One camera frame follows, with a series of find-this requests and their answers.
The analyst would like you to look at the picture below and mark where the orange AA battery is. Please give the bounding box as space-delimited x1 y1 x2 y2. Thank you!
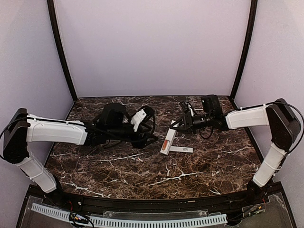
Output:
162 140 168 151

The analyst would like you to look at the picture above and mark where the white remote control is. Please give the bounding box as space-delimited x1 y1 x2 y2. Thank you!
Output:
160 128 177 155

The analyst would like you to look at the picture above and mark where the white remote battery cover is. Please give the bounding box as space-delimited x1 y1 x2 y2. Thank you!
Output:
170 146 193 153

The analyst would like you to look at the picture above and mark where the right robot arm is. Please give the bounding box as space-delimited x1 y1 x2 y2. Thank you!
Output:
170 95 304 204

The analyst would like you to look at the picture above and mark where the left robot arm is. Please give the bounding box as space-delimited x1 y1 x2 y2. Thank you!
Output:
0 103 158 194

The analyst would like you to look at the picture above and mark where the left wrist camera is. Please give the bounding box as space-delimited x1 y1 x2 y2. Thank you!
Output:
130 106 154 132

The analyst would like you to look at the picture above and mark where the black front rail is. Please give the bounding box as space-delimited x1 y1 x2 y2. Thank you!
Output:
66 192 247 214

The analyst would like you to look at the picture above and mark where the white slotted cable duct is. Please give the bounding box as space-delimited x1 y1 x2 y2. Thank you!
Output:
31 203 228 228

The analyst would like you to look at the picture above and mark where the black right frame post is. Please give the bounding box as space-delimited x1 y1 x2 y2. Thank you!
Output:
230 0 258 100

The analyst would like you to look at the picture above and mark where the black frame post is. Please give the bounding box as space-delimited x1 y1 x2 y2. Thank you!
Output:
230 0 258 100
47 0 78 103

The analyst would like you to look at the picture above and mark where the black left frame post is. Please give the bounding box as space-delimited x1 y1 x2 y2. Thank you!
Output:
47 0 78 103

